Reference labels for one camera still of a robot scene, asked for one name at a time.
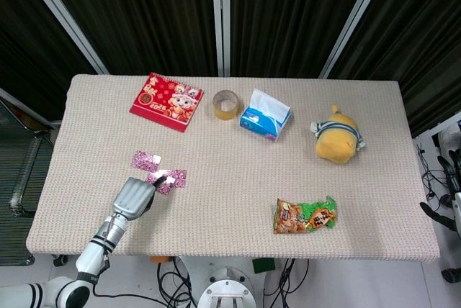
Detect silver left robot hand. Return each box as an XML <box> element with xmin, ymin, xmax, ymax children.
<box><xmin>111</xmin><ymin>175</ymin><xmax>169</xmax><ymax>221</ymax></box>

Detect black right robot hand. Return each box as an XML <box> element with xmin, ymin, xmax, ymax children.
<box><xmin>419</xmin><ymin>149</ymin><xmax>461</xmax><ymax>232</ymax></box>

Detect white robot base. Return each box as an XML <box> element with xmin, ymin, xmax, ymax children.
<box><xmin>179</xmin><ymin>257</ymin><xmax>277</xmax><ymax>308</ymax></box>

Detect black equipment foot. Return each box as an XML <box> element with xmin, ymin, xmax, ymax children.
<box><xmin>441</xmin><ymin>267</ymin><xmax>461</xmax><ymax>284</ymax></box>

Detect red desk calendar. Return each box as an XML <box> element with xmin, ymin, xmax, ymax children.
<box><xmin>129</xmin><ymin>72</ymin><xmax>205</xmax><ymax>133</ymax></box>

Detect beige woven tablecloth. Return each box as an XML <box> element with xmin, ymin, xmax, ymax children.
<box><xmin>25</xmin><ymin>73</ymin><xmax>441</xmax><ymax>265</ymax></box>

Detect black mesh chair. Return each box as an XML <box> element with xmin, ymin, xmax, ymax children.
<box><xmin>0</xmin><ymin>99</ymin><xmax>55</xmax><ymax>266</ymax></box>

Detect yellow plush toy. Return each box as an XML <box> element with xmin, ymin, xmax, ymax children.
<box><xmin>310</xmin><ymin>104</ymin><xmax>367</xmax><ymax>164</ymax></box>

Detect brown tape roll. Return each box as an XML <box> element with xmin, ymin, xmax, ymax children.
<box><xmin>211</xmin><ymin>89</ymin><xmax>241</xmax><ymax>122</ymax></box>

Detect orange green snack bag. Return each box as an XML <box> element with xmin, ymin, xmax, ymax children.
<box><xmin>272</xmin><ymin>195</ymin><xmax>339</xmax><ymax>235</ymax></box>

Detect green block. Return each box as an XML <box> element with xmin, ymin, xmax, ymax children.
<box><xmin>251</xmin><ymin>258</ymin><xmax>277</xmax><ymax>275</ymax></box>

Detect blue tissue pack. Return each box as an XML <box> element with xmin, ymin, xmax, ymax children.
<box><xmin>239</xmin><ymin>88</ymin><xmax>292</xmax><ymax>142</ymax></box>

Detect dark curtain panel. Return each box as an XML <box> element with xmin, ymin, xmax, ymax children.
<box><xmin>229</xmin><ymin>0</ymin><xmax>383</xmax><ymax>79</ymax></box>
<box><xmin>327</xmin><ymin>0</ymin><xmax>461</xmax><ymax>138</ymax></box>
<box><xmin>0</xmin><ymin>0</ymin><xmax>99</xmax><ymax>124</ymax></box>
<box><xmin>35</xmin><ymin>0</ymin><xmax>219</xmax><ymax>77</ymax></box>

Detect black cable bundle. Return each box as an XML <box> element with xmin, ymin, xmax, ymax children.
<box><xmin>262</xmin><ymin>258</ymin><xmax>310</xmax><ymax>300</ymax></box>
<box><xmin>156</xmin><ymin>257</ymin><xmax>198</xmax><ymax>308</ymax></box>
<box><xmin>413</xmin><ymin>142</ymin><xmax>451</xmax><ymax>212</ymax></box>

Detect grey metal frame bar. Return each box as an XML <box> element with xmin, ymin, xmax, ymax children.
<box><xmin>0</xmin><ymin>86</ymin><xmax>61</xmax><ymax>130</ymax></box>
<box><xmin>412</xmin><ymin>110</ymin><xmax>461</xmax><ymax>140</ymax></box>

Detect grey metal partition post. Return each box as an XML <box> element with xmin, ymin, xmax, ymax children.
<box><xmin>319</xmin><ymin>0</ymin><xmax>394</xmax><ymax>79</ymax></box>
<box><xmin>14</xmin><ymin>0</ymin><xmax>109</xmax><ymax>75</ymax></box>
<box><xmin>210</xmin><ymin>0</ymin><xmax>232</xmax><ymax>77</ymax></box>

